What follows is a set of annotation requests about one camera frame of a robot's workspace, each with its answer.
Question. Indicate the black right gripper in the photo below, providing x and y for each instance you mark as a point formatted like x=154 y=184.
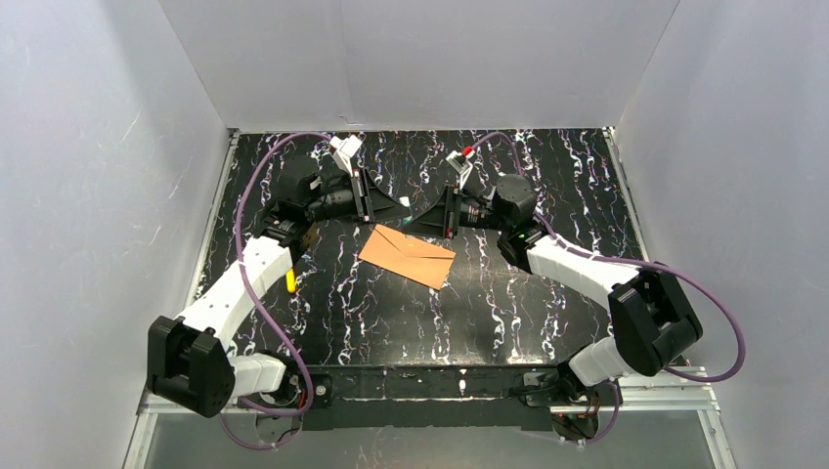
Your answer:
x=454 y=212

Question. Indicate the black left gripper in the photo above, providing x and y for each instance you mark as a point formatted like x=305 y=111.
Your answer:
x=365 y=197

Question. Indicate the orange paper envelope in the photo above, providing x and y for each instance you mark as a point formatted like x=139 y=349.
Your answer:
x=409 y=257

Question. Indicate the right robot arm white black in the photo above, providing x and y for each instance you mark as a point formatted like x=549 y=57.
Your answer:
x=652 y=320

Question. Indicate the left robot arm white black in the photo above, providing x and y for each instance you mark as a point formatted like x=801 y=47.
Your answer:
x=188 y=361

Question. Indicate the yellow marker pen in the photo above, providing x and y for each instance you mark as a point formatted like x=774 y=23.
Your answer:
x=290 y=282

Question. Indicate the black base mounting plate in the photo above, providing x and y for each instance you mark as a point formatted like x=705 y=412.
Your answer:
x=527 y=397

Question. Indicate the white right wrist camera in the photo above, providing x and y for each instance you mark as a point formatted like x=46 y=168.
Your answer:
x=460 y=161

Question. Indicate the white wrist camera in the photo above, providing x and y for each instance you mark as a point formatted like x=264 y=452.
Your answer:
x=343 y=151
x=460 y=161

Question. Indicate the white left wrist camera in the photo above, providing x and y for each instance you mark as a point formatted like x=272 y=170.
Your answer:
x=343 y=151

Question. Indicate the aluminium front rail frame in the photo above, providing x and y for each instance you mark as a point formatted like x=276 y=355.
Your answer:
x=658 y=422

